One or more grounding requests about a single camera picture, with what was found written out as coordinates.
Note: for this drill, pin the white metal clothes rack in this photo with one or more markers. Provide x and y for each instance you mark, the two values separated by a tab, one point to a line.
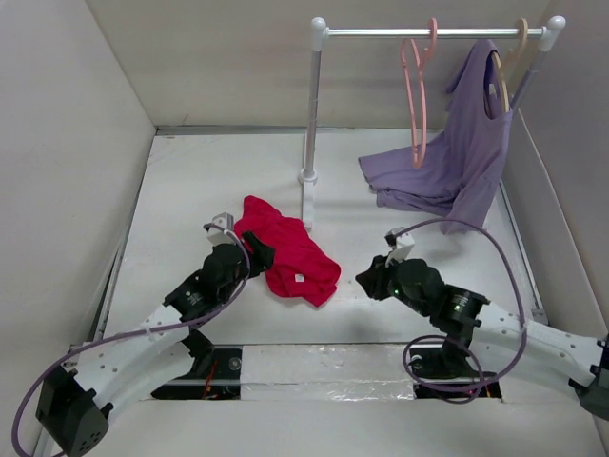
546	35

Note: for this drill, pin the beige wooden hanger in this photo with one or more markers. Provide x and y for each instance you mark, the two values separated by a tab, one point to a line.
502	64

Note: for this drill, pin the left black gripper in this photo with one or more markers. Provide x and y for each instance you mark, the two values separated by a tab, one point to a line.
260	257

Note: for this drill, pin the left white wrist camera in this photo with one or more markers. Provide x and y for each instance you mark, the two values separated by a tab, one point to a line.
218	224

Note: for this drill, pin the purple t shirt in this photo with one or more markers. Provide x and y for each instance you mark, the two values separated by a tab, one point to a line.
463	165

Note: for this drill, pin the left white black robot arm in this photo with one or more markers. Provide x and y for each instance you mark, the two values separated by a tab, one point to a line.
76	406

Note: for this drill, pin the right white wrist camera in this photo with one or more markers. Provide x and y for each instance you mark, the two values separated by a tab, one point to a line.
401	244

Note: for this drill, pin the red t shirt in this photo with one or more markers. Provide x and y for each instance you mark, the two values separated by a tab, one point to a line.
300	269

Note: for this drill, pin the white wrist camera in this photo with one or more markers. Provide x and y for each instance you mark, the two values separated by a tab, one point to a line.
218	224
401	244

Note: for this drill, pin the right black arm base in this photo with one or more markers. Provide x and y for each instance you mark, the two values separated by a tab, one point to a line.
440	363

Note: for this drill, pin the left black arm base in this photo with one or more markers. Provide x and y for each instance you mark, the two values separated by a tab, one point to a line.
213	377

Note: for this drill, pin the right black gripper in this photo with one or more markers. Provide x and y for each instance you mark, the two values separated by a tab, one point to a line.
372	279

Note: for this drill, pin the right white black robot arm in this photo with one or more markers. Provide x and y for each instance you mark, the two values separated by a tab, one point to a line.
479	342

